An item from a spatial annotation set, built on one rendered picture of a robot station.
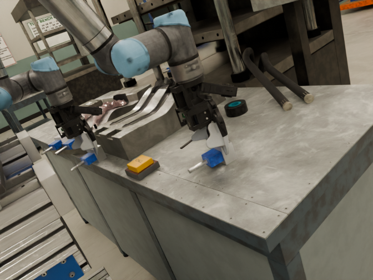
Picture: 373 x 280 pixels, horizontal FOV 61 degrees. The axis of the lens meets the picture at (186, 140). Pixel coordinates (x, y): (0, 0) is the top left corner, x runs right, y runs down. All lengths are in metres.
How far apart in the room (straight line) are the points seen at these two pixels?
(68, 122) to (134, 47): 0.54
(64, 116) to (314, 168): 0.80
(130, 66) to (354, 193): 0.63
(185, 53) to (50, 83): 0.54
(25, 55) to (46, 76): 7.20
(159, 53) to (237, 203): 0.36
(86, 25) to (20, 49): 7.57
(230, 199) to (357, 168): 0.35
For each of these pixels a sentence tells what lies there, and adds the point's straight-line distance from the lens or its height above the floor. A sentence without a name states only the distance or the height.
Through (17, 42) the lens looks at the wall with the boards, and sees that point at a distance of 8.34.
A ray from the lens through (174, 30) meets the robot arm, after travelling 0.73.
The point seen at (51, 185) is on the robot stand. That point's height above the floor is 0.97.
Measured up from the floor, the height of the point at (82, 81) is 0.63.
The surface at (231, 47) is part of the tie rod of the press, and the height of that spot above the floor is 0.96.
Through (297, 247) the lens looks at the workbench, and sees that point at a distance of 0.75.
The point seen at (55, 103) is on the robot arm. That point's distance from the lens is 1.14.
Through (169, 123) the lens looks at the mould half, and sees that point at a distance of 1.18.
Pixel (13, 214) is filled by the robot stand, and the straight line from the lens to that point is 0.71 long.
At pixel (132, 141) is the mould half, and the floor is 0.85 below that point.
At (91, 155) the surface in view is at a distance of 1.20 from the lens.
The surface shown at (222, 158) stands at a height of 0.82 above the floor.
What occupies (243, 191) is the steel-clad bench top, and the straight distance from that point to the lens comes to 0.73.
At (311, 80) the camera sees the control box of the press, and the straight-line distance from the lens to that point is 1.64.
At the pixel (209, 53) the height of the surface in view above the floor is 0.89.
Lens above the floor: 1.21
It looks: 22 degrees down
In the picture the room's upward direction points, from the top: 20 degrees counter-clockwise
